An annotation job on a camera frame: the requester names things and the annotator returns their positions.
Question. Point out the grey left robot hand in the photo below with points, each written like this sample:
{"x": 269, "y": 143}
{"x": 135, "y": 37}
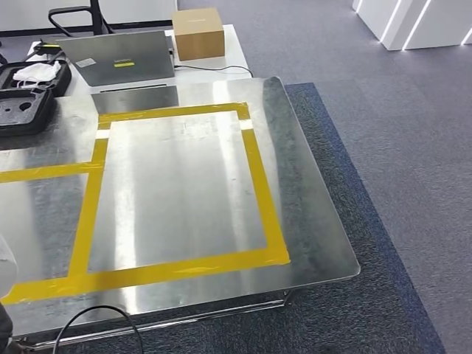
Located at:
{"x": 5, "y": 327}

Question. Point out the white curved plastic part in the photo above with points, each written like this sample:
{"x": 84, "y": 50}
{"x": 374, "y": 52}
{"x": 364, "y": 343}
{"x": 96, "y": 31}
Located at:
{"x": 7, "y": 266}

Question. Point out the stainless steel workbench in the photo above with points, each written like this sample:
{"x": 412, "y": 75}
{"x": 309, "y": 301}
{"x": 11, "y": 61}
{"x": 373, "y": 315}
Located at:
{"x": 184, "y": 195}

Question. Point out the yellow tape on workbench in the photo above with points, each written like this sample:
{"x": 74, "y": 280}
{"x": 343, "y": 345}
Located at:
{"x": 261, "y": 195}

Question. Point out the black foam-lined case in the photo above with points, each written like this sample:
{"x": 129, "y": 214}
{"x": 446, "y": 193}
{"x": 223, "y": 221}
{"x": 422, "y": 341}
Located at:
{"x": 22, "y": 115}

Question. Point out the white cloth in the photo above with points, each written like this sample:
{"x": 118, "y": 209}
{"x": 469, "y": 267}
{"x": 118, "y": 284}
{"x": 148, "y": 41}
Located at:
{"x": 37, "y": 73}

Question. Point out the black and yellow device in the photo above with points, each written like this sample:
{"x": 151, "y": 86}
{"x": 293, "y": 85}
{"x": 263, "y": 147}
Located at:
{"x": 47, "y": 47}

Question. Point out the grey laptop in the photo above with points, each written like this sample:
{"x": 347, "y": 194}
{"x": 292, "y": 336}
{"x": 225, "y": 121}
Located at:
{"x": 121, "y": 56}

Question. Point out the black chair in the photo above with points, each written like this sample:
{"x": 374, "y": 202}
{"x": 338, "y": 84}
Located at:
{"x": 97, "y": 14}

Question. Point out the brown cardboard box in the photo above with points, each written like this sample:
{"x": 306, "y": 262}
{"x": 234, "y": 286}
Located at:
{"x": 197, "y": 36}

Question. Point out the white blocks with light strips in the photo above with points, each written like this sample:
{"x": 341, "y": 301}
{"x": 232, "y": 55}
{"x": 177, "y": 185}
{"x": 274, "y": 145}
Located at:
{"x": 405, "y": 19}

